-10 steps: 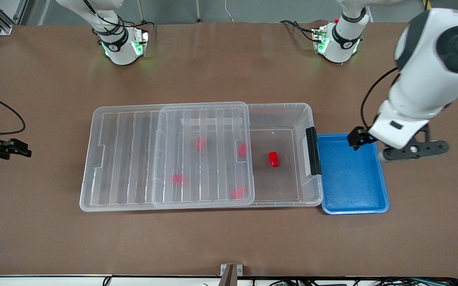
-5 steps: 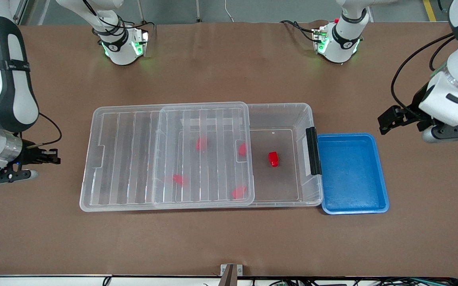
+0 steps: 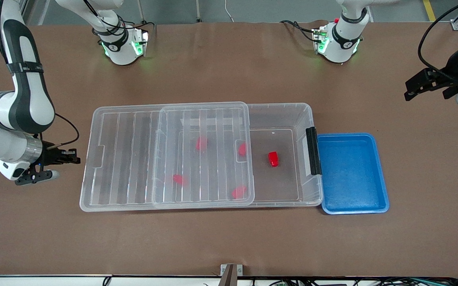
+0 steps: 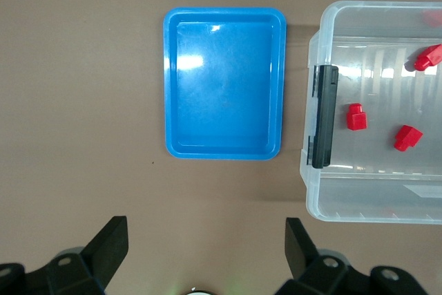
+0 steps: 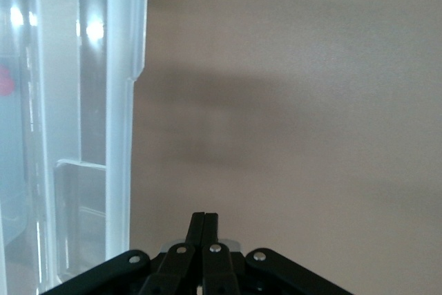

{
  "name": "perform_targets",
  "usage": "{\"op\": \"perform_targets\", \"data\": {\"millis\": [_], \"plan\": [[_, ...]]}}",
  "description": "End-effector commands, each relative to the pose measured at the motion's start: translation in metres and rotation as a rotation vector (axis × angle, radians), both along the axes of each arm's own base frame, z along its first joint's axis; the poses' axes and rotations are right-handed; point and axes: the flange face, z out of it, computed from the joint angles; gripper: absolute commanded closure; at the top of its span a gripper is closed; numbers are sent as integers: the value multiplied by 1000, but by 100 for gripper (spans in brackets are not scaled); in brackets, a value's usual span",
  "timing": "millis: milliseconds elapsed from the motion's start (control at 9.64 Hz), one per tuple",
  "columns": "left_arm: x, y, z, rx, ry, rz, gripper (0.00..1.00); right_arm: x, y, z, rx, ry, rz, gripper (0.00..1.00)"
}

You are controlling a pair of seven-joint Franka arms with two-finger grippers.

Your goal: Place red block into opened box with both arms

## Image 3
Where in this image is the black box latch handle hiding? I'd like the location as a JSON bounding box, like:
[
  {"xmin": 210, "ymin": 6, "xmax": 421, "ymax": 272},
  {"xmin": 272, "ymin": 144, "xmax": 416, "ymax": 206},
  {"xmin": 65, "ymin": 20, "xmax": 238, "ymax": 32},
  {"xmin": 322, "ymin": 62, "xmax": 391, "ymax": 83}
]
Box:
[{"xmin": 306, "ymin": 127, "xmax": 322, "ymax": 176}]

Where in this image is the black right base cable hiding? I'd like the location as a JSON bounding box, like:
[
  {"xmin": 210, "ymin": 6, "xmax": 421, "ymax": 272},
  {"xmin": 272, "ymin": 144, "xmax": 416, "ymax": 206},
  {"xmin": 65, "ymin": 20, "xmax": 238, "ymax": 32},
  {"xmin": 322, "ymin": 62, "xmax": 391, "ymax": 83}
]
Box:
[{"xmin": 84, "ymin": 0, "xmax": 156, "ymax": 36}]

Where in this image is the large table cover mat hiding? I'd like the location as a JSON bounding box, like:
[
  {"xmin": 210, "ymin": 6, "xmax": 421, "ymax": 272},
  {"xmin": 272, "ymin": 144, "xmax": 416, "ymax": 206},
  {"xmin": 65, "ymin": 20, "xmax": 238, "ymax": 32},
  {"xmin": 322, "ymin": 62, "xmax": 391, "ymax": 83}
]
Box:
[{"xmin": 0, "ymin": 20, "xmax": 458, "ymax": 277}]

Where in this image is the clear plastic box lid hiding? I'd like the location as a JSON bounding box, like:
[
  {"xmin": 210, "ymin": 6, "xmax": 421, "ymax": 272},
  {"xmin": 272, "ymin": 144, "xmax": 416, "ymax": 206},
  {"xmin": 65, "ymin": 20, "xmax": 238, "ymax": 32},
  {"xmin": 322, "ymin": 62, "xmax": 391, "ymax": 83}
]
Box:
[{"xmin": 80, "ymin": 102, "xmax": 255, "ymax": 212}]

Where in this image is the black left base cable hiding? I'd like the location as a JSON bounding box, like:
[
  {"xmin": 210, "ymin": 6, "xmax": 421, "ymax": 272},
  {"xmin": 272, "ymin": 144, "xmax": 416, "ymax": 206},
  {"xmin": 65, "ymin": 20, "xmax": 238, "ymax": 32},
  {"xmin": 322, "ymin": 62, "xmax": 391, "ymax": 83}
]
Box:
[{"xmin": 280, "ymin": 20, "xmax": 319, "ymax": 43}]

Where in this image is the clear plastic storage box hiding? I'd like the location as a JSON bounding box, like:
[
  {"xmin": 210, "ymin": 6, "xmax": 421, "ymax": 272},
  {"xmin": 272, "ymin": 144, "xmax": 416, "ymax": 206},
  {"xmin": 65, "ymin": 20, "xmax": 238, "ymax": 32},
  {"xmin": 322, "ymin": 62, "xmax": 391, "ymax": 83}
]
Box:
[{"xmin": 153, "ymin": 102, "xmax": 324, "ymax": 208}]

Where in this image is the metal table edge bracket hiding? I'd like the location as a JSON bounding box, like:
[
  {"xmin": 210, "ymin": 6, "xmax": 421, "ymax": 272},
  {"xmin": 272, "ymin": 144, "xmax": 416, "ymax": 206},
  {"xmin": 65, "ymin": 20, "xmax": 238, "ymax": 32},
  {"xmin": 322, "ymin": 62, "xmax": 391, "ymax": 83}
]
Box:
[{"xmin": 219, "ymin": 264, "xmax": 244, "ymax": 286}]

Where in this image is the blue plastic tray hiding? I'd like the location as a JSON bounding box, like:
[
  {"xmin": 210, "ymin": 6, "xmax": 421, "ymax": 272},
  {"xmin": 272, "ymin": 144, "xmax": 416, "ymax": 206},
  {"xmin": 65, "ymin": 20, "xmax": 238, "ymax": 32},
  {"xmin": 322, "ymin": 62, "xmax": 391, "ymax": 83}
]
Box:
[{"xmin": 316, "ymin": 133, "xmax": 390, "ymax": 215}]

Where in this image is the black base cable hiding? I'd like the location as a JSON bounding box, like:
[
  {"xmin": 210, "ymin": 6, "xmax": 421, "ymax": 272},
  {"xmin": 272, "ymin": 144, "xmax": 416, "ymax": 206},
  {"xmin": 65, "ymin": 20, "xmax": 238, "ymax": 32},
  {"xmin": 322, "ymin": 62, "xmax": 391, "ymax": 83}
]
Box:
[
  {"xmin": 84, "ymin": 0, "xmax": 156, "ymax": 36},
  {"xmin": 280, "ymin": 20, "xmax": 319, "ymax": 43}
]

